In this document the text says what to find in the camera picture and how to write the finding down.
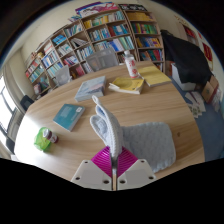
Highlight small jar with white lid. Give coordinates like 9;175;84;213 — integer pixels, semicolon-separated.
42;128;60;144

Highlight white knobbly towel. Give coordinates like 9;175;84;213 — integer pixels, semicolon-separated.
89;94;177;174

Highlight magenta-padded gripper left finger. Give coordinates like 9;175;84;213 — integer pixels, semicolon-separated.
70;145;115;192

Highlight black office chair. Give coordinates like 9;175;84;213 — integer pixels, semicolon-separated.
19;94;35;112

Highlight yellow closed book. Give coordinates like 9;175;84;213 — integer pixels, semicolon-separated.
137;65;173;88

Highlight small grey chair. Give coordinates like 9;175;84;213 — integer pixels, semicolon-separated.
53;65;73;87

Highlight teal book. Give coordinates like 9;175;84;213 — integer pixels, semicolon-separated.
52;103;86;133

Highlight window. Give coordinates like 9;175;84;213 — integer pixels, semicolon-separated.
0;74;18;134

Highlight black hanging coat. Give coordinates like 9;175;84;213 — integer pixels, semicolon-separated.
160;29;212;86

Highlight grey mesh chair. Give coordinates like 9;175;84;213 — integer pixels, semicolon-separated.
85;48;120;73

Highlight wooden bookshelf unit with books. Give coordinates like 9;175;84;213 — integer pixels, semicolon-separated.
24;1;166;98

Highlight grey book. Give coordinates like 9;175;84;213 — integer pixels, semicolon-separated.
74;75;108;103

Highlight cardboard box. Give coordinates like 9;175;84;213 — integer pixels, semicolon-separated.
200;75;221;104

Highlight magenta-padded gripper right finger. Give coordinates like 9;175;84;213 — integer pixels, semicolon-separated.
114;145;157;192

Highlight clear plastic bottle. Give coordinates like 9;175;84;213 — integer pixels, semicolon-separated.
123;50;139;80

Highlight white box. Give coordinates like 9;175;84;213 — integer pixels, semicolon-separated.
170;62;198;92

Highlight green plastic bag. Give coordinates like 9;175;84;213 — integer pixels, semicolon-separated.
33;126;53;152

